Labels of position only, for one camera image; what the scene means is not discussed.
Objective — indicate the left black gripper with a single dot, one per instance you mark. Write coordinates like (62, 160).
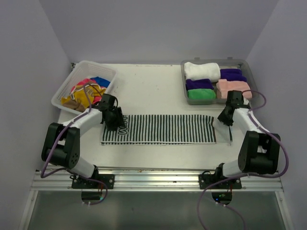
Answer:
(119, 120)

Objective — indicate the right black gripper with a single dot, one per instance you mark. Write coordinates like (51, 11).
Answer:
(222, 118)

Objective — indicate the green white striped towel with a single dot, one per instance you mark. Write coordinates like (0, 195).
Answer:
(168, 130)

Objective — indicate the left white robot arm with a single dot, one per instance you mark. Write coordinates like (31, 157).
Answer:
(62, 143)

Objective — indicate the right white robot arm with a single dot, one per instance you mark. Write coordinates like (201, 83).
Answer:
(259, 151)

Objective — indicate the pink rolled towel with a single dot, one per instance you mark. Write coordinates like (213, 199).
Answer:
(224, 86)

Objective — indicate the purple rolled towel back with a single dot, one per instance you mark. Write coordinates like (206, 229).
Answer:
(232, 75)

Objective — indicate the purple rolled towel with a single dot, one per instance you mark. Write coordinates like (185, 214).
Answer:
(232, 75)
(198, 84)

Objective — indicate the purple rolled towel front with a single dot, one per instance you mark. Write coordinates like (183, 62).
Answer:
(198, 84)

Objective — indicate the blue towel in basket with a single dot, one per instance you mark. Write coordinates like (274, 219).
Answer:
(101, 81)

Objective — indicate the grey plastic tray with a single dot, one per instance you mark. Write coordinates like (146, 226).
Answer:
(223, 64)

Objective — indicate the white rolled towel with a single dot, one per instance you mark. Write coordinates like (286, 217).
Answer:
(209, 71)

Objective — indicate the yellow brown towel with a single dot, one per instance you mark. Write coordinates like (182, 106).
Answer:
(72, 104)

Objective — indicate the green rolled towel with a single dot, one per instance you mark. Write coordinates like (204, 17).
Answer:
(201, 94)

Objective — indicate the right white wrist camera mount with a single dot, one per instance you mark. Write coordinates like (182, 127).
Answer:
(246, 101)

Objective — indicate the aluminium mounting rail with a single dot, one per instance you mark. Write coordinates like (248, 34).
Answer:
(159, 180)

